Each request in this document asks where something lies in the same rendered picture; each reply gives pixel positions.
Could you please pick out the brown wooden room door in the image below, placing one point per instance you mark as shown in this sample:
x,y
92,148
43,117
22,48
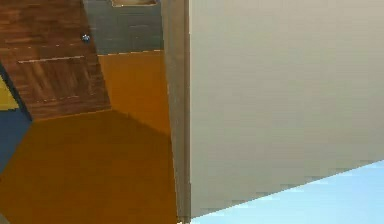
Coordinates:
x,y
56,76

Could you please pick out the light wooden framed picture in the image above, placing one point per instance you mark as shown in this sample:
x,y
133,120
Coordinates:
x,y
133,2

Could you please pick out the silver round door knob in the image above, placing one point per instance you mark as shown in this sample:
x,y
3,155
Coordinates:
x,y
86,38

